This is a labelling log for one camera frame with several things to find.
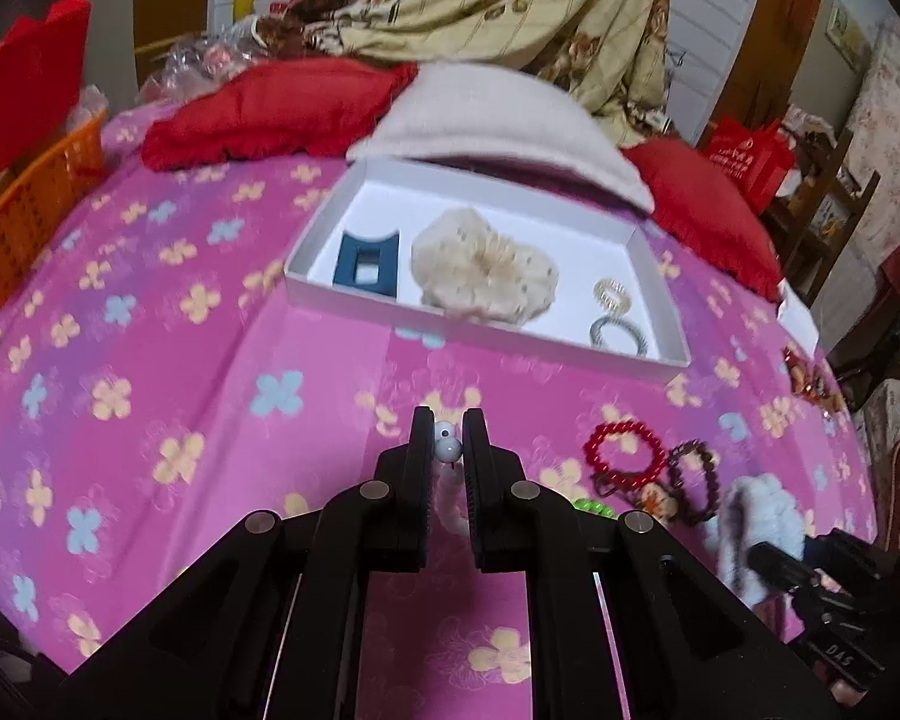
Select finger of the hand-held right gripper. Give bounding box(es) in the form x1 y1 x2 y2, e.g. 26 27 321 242
817 529 900 587
750 544 818 595

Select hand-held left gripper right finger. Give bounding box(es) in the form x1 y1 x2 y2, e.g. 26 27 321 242
461 406 841 720

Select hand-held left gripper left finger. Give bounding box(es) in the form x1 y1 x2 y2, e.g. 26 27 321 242
56 405 436 720

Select white bead bracelet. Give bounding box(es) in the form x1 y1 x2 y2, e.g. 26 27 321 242
431 422 472 537

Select white fluffy scrunchie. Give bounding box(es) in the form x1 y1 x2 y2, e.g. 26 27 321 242
709 476 807 608

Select cream dotted scrunchie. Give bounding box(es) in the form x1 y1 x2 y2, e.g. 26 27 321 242
411 208 560 329

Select gold spiral hair tie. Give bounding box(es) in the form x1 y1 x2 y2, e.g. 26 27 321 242
594 277 632 312

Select blue hair claw clip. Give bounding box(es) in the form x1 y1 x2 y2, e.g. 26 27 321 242
335 229 400 295

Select silver spiral hair tie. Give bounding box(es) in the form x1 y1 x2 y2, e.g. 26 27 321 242
589 316 655 357

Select white shallow cardboard box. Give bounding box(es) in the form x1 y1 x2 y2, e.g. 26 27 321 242
283 157 692 389

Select white card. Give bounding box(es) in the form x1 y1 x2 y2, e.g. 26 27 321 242
776 281 822 353

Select pink floral bedsheet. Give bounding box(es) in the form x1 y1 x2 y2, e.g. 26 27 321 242
0 101 871 720

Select white pillow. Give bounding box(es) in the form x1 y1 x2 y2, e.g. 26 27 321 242
347 64 655 212

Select wooden chair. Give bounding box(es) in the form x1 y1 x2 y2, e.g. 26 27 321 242
765 127 882 316

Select red frilled pillow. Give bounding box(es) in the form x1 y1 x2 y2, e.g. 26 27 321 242
622 139 785 305
141 60 419 172

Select red shopping bag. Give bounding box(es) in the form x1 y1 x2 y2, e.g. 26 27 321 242
701 116 796 215

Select floral curtain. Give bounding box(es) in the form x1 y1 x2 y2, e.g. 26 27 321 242
847 15 900 263

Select clear plastic bags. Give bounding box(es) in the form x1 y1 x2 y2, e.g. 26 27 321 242
139 22 271 102

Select cream floral blanket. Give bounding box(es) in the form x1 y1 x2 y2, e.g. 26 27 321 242
255 0 672 147

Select orange plastic basket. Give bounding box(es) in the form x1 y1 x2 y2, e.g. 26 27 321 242
0 109 110 312

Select white slatted headboard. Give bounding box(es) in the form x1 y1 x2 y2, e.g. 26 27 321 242
208 0 773 143

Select red paper bag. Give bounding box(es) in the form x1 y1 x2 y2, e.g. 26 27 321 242
0 0 92 188

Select brown bead bracelet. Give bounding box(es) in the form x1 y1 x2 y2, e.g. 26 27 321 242
666 440 722 527

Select red bead bracelet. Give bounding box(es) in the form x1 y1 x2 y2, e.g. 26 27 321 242
586 421 668 485

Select brown bead string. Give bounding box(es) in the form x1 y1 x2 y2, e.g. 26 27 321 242
782 345 845 413

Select framed wall picture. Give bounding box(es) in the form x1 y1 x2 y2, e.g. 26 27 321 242
825 0 871 61

